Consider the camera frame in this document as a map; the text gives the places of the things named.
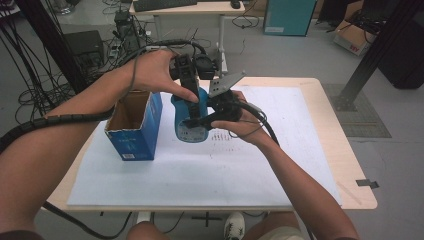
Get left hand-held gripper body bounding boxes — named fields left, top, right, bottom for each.
left=169, top=53, right=218, bottom=80

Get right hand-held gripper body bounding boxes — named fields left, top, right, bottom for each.
left=207, top=70, right=248, bottom=123

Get blue bottle with white cap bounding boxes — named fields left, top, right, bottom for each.
left=170, top=87, right=211, bottom=144

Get blue cardboard box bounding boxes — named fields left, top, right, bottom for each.
left=104, top=89, right=164, bottom=162

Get person's right hand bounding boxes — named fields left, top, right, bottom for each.
left=210, top=90, right=273, bottom=147

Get person's left hand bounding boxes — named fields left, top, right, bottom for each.
left=128, top=49, right=201, bottom=104

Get white paper mat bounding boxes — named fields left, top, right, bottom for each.
left=66, top=84, right=343, bottom=208

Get white-legged wooden desk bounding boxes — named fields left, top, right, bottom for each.
left=129, top=0, right=246, bottom=75

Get black keyboard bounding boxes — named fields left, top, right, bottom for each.
left=133, top=0, right=198, bottom=13

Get teal cabinet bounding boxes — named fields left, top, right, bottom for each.
left=263, top=0, right=318, bottom=37

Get white shoe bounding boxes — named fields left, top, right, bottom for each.
left=223, top=211, right=246, bottom=240

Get light wooden table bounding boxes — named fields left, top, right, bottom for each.
left=46, top=75, right=378, bottom=228

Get black equipment box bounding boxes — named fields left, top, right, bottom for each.
left=63, top=30, right=105, bottom=69

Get person's left leg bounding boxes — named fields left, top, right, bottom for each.
left=126, top=221, right=171, bottom=240

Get person's leg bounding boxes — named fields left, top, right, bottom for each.
left=126, top=221, right=171, bottom=240
left=243, top=211, right=306, bottom=240

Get person's right leg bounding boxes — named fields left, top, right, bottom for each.
left=243, top=211, right=306, bottom=240

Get beige shorts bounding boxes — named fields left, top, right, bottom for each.
left=258, top=226, right=306, bottom=240

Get dark grid floor mat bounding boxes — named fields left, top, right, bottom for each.
left=321, top=83, right=393, bottom=139

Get brown cardboard box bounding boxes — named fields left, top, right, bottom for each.
left=333, top=19, right=378, bottom=57

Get grey tape strip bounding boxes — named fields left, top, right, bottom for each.
left=355, top=178, right=380, bottom=190

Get large black case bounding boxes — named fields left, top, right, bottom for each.
left=378, top=19, right=424, bottom=90

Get thin black right gripper wire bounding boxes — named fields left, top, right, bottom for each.
left=228, top=109, right=268, bottom=139

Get thin black gripper wire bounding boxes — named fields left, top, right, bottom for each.
left=228, top=109, right=268, bottom=139
left=119, top=54, right=141, bottom=101

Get black spiral-wrapped right gripper cable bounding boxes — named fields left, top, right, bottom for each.
left=239, top=101, right=316, bottom=240

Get black spiral-wrapped gripper cable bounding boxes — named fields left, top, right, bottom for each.
left=239, top=101, right=316, bottom=240
left=0, top=39, right=208, bottom=240

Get thin black left gripper wire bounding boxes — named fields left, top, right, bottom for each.
left=119, top=54, right=141, bottom=101

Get black spiral-wrapped left gripper cable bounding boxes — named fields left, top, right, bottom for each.
left=0, top=39, right=208, bottom=240

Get black metal post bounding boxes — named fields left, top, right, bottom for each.
left=14, top=0, right=94, bottom=94

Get tangle of black floor cables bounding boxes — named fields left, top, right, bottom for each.
left=0, top=19, right=84, bottom=124

